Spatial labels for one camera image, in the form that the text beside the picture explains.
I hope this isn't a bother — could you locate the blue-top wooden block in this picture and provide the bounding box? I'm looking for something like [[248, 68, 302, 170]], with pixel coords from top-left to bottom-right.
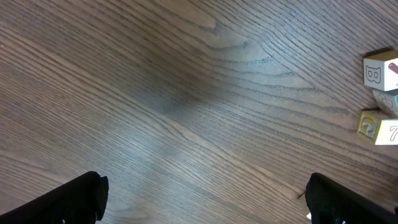
[[372, 89, 397, 118]]

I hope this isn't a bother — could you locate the wooden block pencil picture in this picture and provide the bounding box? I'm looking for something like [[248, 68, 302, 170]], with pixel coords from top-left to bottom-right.
[[363, 50, 397, 91]]

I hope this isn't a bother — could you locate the plain wooden block lower middle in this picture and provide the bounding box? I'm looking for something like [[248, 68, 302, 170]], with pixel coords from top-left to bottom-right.
[[356, 110, 397, 146]]

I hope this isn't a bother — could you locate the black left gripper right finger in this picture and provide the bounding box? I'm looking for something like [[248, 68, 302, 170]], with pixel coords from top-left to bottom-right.
[[305, 172, 397, 224]]

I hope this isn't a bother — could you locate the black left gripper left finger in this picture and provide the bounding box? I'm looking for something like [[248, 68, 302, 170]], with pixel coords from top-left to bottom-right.
[[1, 171, 109, 224]]

